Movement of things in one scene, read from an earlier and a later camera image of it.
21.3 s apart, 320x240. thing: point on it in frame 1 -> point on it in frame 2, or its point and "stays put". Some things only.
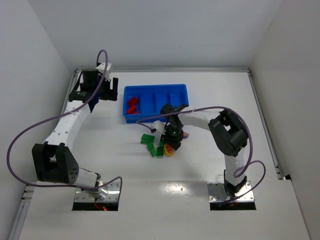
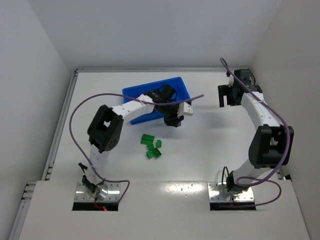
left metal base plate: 113,194 stays put
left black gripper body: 110,89 -> 172,119
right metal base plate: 217,192 stays put
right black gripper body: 173,143 -> 225,92
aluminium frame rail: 29,191 stays put
